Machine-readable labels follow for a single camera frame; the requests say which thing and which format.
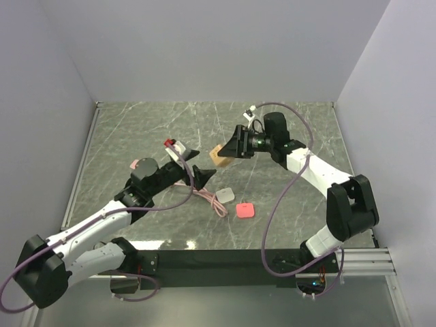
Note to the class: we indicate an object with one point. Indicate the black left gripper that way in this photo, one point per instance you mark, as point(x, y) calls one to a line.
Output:
point(201, 176)

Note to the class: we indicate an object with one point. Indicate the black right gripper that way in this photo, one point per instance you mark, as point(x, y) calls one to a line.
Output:
point(238, 145)

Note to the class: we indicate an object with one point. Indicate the tan wooden plug adapter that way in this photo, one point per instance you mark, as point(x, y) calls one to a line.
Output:
point(219, 161)

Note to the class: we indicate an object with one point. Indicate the pink power strip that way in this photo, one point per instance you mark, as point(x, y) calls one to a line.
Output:
point(134, 164)

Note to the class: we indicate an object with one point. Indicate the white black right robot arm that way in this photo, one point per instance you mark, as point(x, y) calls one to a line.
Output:
point(350, 203)

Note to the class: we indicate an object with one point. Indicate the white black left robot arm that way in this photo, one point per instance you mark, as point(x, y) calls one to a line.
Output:
point(47, 267)

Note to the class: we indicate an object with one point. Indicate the white square plug adapter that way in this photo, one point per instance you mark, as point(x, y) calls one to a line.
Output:
point(225, 195)

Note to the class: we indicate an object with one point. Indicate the red square plug adapter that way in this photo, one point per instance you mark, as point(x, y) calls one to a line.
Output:
point(245, 210)

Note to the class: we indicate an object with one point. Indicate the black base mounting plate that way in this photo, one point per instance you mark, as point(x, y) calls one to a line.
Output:
point(228, 267)

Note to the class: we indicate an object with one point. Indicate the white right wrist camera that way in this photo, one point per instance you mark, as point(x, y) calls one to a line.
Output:
point(249, 115)

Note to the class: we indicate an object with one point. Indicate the aluminium rail left edge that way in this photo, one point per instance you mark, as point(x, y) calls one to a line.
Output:
point(74, 193)

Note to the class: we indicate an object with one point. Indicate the aluminium rail frame front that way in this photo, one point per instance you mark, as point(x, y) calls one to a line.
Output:
point(368, 262)

